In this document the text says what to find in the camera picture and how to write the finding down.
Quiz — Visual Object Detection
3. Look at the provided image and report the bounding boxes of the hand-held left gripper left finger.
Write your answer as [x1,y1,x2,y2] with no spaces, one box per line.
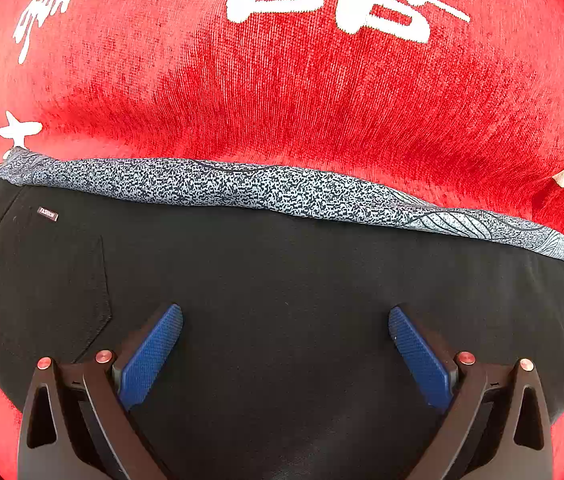
[16,303,184,480]

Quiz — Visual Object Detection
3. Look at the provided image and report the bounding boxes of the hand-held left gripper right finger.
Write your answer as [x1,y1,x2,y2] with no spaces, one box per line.
[388,305,555,480]

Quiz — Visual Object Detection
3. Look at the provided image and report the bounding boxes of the black pants with grey waistband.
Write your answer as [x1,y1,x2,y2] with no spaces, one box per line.
[0,147,564,480]

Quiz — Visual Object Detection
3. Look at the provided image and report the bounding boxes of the red printed blanket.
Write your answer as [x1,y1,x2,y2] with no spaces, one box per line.
[0,0,564,480]

